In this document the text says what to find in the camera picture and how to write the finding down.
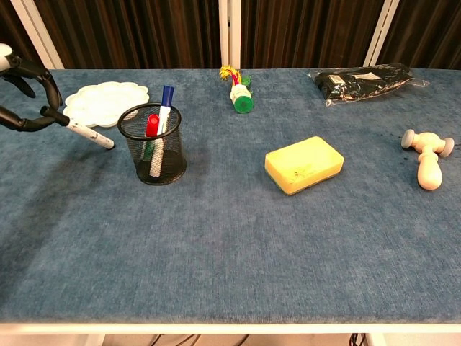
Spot blue cap white marker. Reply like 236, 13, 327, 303
148, 84, 176, 178

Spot black cap white marker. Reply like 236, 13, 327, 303
66, 117, 116, 151

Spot blue felt table mat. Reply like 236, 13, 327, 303
0, 67, 461, 325

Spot yellow sponge block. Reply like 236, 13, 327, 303
264, 136, 345, 196

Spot red cap white marker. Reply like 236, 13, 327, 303
145, 114, 161, 138

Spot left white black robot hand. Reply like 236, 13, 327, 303
0, 43, 70, 133

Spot white flower paint palette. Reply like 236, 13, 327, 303
63, 81, 150, 129

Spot black cup with markers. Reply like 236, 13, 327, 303
117, 102, 187, 186

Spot white frame post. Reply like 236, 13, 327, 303
362, 0, 400, 68
218, 0, 241, 69
10, 0, 66, 70

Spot small wooden toy hammer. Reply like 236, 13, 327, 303
400, 129, 455, 191

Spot black items in plastic bag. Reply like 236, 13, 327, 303
306, 63, 431, 108

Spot colourful feather shuttlecock toy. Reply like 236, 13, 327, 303
219, 65, 255, 115

